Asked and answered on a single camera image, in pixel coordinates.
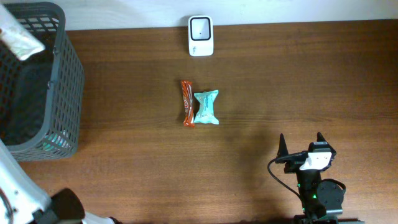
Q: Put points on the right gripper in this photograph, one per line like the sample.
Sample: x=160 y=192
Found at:
x=293 y=162

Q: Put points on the teal snack packet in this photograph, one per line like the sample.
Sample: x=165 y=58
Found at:
x=205 y=114

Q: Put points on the orange red snack bar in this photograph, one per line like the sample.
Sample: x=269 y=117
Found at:
x=188 y=103

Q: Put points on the green tissue packet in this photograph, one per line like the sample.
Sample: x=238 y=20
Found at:
x=55 y=139

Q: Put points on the white floral cream tube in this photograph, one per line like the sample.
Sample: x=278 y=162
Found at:
x=18 y=39

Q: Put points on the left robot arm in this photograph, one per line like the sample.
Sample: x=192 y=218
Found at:
x=23 y=201

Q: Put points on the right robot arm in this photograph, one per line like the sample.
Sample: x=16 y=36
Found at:
x=321 y=199

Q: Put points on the white barcode scanner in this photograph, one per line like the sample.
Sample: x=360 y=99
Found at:
x=200 y=36

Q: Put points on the grey plastic mesh basket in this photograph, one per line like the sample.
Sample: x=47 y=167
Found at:
x=43 y=94

